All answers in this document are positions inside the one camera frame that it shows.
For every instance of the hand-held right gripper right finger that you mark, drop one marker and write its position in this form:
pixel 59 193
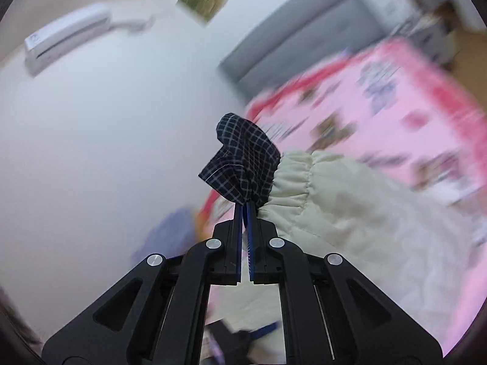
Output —
pixel 251 251

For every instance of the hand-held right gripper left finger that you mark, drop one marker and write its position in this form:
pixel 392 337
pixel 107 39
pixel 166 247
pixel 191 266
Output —
pixel 238 251

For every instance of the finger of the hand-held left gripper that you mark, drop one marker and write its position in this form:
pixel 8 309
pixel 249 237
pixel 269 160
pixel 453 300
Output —
pixel 232 344

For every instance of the cream quilted jacket plaid lining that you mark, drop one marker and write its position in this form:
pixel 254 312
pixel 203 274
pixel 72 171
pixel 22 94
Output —
pixel 342 213

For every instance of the purple cloth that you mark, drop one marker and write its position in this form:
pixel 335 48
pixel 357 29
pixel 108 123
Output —
pixel 167 232

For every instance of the pink printed blanket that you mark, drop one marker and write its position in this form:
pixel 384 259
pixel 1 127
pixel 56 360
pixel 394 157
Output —
pixel 399 95

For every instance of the grey padded headboard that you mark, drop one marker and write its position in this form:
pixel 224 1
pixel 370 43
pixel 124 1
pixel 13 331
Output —
pixel 304 34

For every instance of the white wall air conditioner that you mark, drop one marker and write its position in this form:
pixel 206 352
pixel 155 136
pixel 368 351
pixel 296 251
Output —
pixel 64 34

